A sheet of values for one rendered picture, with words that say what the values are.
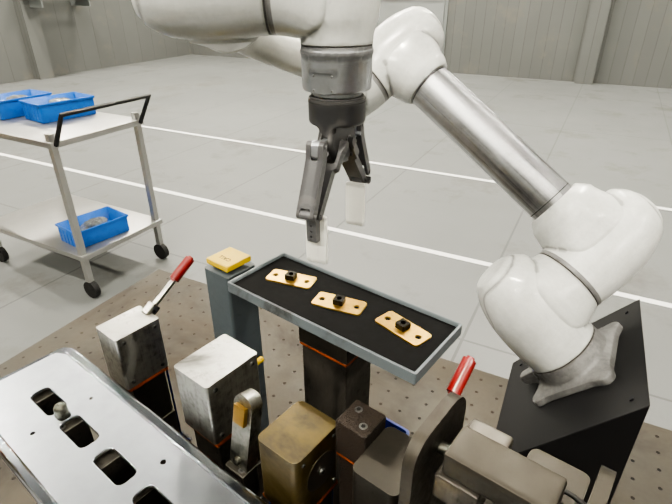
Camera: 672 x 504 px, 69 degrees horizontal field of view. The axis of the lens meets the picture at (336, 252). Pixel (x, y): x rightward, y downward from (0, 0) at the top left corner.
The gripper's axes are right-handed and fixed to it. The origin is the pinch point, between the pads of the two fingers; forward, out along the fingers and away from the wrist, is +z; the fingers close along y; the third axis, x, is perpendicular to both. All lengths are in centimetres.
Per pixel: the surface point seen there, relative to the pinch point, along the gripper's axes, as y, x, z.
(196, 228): -203, -209, 126
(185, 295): -46, -77, 58
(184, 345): -25, -60, 58
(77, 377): 18, -42, 28
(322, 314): 3.4, -1.1, 12.5
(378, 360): 9.8, 10.5, 12.7
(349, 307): 0.3, 2.1, 12.2
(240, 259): -6.1, -22.7, 12.3
